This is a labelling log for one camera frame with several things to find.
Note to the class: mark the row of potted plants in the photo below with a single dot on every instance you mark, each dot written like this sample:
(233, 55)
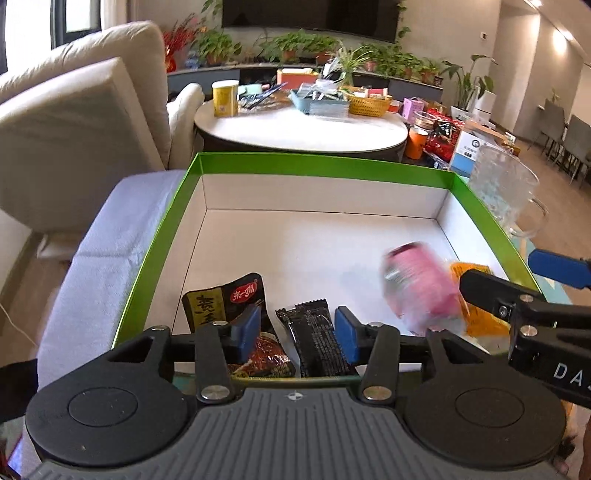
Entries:
(295, 44)

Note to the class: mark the heap of red snack bags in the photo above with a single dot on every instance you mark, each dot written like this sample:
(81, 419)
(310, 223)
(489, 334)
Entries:
(445, 134)

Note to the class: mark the orange paper cup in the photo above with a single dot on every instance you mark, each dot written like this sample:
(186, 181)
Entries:
(417, 144)

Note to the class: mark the spider plant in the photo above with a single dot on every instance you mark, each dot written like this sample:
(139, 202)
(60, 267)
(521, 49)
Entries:
(351, 62)

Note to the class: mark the orange box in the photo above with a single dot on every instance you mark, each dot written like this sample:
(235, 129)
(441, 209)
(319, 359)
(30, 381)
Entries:
(295, 79)

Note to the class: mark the white and blue carton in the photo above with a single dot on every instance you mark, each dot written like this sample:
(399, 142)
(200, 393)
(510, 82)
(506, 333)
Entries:
(471, 150)

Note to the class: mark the wicker basket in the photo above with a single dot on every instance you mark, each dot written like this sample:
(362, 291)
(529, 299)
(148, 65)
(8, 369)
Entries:
(369, 107)

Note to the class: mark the blue plastic basket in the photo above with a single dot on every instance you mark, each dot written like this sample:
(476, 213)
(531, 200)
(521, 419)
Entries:
(304, 105)

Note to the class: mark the red flower arrangement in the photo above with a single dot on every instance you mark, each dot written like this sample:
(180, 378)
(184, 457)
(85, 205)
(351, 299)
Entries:
(180, 39)

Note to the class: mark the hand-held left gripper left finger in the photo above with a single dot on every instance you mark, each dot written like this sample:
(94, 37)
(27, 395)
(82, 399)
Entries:
(249, 328)

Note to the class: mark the cream seat cushion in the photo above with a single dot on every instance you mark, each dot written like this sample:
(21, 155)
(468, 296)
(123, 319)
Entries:
(78, 147)

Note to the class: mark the grey dining chair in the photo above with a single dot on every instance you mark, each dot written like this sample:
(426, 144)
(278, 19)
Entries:
(553, 124)
(577, 143)

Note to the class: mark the lilac cloth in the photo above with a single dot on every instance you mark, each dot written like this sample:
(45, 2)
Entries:
(115, 254)

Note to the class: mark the dark low cabinet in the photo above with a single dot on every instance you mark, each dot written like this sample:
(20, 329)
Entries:
(203, 76)

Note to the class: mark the green cardboard box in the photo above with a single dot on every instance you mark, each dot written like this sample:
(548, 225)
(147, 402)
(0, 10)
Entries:
(300, 240)

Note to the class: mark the window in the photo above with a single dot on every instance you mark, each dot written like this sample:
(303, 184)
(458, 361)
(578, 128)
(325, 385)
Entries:
(78, 21)

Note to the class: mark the dark snack packet red label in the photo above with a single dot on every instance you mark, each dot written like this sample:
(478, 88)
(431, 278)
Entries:
(207, 309)

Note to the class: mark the round white table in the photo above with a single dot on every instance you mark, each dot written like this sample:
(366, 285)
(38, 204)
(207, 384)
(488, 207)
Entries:
(300, 134)

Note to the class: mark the black snack bar packet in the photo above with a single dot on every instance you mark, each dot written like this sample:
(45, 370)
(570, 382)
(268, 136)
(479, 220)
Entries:
(318, 344)

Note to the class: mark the dark cloth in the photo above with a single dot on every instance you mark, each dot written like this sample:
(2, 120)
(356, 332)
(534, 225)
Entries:
(16, 397)

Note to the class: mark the yellow canister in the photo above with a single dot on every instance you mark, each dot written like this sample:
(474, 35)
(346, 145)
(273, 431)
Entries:
(225, 99)

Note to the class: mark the pink gift box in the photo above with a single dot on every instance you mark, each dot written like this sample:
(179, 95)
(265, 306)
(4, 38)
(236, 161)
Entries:
(413, 110)

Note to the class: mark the large-leaf floor plant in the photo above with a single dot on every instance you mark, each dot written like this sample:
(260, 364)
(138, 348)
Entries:
(468, 83)

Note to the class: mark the black television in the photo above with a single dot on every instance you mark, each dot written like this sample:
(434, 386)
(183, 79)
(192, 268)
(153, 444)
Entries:
(309, 18)

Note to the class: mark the cream armchair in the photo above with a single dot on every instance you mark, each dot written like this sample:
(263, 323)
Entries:
(134, 46)

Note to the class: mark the orange snack packet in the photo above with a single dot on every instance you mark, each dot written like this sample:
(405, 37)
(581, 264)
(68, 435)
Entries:
(482, 325)

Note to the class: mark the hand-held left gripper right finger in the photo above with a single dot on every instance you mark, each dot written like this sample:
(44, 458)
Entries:
(346, 333)

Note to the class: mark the pink snack packet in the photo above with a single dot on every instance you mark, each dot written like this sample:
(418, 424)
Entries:
(415, 286)

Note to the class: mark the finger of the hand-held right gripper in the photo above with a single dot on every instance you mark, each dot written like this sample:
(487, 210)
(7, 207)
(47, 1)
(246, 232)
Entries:
(556, 268)
(489, 288)

